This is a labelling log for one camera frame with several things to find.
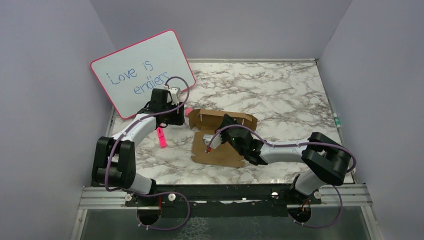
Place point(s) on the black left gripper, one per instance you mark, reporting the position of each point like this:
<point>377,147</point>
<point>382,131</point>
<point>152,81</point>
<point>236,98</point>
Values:
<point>178,118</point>

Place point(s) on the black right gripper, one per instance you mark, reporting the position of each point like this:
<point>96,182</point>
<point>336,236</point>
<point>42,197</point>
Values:
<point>226,120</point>

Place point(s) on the brown cardboard box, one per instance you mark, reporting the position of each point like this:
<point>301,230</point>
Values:
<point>220,152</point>

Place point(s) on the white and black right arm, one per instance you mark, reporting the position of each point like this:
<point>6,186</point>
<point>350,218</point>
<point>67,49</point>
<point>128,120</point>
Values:
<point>328,161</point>

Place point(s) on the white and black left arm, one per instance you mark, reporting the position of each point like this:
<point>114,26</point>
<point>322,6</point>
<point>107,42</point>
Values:
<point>114,164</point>

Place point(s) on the pink and grey eraser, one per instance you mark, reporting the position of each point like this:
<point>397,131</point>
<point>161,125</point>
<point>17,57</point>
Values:
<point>188,110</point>

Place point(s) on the pink marker pen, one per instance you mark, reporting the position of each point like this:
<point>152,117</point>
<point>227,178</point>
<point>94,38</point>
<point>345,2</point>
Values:
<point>161,137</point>

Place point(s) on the pink framed whiteboard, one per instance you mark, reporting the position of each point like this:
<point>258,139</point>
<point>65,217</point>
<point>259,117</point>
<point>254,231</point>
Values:
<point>129,75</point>

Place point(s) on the green capped marker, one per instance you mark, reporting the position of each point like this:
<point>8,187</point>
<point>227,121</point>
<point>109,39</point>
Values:
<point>336,120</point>

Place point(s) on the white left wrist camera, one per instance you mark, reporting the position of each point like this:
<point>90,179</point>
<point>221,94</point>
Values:
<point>173,95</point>

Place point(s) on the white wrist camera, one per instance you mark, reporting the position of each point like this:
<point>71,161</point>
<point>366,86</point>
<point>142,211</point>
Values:
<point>212,141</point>
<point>173,95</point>

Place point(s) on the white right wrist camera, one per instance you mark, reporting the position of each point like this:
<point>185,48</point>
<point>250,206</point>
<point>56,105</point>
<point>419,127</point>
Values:
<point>212,141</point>

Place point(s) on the aluminium frame rail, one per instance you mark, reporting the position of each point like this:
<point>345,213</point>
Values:
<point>350,195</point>

